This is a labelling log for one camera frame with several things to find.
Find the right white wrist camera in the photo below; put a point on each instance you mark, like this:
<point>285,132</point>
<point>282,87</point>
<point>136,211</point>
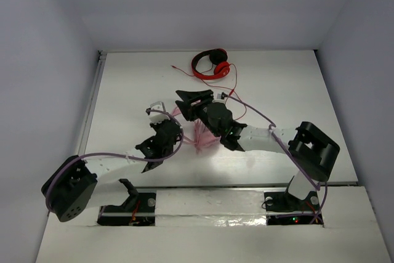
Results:
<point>220,96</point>

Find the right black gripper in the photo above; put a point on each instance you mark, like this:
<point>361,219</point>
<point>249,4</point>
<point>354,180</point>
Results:
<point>190,109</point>

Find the aluminium rail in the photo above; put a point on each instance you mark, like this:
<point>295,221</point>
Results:
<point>253,186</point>

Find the pink headphones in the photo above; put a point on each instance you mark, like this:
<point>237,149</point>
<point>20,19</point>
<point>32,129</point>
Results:
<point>201,138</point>

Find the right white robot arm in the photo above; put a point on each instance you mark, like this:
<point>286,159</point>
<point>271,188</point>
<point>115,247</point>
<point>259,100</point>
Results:
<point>309,148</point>

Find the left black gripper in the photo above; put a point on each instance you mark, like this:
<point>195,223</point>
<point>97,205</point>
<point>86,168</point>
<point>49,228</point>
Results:
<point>168,128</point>

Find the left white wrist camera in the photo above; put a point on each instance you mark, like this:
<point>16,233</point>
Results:
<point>157,112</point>

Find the red black headphones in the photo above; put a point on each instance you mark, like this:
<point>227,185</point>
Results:
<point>218,58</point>

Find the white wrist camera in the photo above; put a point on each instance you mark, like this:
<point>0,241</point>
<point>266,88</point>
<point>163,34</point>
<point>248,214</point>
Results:
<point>157,112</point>
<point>220,96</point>

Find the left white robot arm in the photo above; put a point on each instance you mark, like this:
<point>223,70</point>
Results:
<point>69,190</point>

